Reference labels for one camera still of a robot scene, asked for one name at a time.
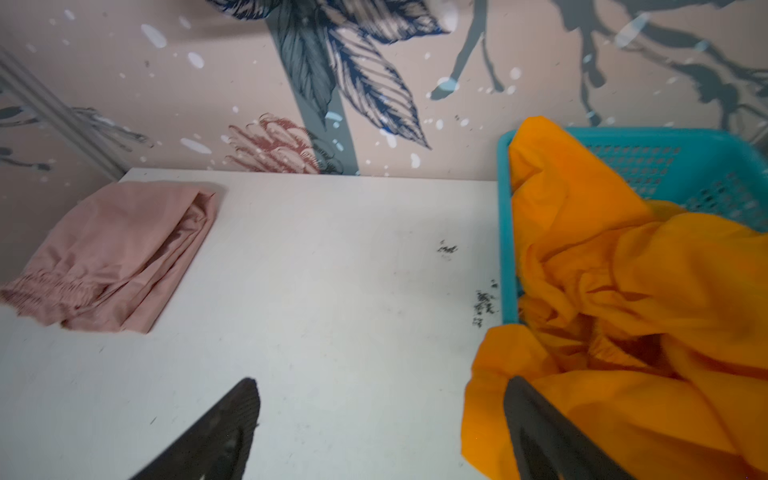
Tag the pink shorts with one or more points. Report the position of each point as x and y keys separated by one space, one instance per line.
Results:
x=113 y=262

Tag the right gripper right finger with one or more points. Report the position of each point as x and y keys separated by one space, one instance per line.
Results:
x=546 y=444

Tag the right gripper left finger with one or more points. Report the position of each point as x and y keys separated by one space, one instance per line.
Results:
x=218 y=445

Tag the teal plastic basket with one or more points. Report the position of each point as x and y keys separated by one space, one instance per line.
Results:
x=705 y=171

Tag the orange shorts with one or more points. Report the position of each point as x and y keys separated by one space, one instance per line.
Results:
x=644 y=324

